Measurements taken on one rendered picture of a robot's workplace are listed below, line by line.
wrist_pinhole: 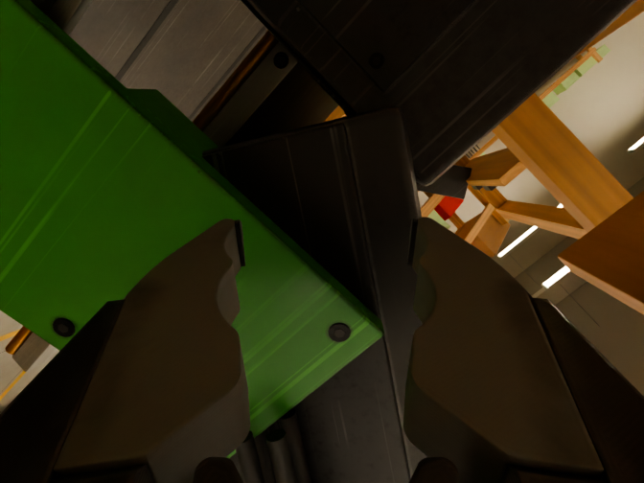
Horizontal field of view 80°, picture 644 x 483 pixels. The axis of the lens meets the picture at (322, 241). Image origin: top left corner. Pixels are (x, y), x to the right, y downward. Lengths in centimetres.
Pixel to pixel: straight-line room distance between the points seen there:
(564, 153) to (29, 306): 92
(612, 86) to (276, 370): 1002
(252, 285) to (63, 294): 8
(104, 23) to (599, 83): 979
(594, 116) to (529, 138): 898
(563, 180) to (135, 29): 81
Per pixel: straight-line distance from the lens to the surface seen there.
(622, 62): 1027
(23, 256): 21
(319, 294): 17
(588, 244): 72
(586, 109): 987
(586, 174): 98
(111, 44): 54
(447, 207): 379
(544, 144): 95
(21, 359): 43
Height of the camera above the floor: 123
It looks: 1 degrees down
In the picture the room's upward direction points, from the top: 137 degrees clockwise
